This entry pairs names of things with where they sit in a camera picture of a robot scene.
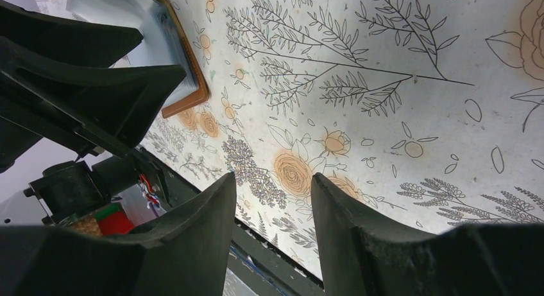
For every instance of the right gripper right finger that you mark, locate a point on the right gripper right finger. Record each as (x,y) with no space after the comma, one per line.
(363,252)

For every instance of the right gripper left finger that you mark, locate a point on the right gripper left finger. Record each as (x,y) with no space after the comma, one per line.
(182,252)

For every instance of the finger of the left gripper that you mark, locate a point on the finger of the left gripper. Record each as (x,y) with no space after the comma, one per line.
(81,108)
(69,41)

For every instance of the brown leather card holder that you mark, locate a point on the brown leather card holder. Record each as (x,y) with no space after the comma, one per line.
(164,43)

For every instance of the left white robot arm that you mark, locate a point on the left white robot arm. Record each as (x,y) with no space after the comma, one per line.
(73,189)

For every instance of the floral table cloth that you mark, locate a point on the floral table cloth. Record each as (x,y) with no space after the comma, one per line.
(429,111)

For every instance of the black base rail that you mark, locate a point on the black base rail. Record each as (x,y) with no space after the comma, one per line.
(255,266)

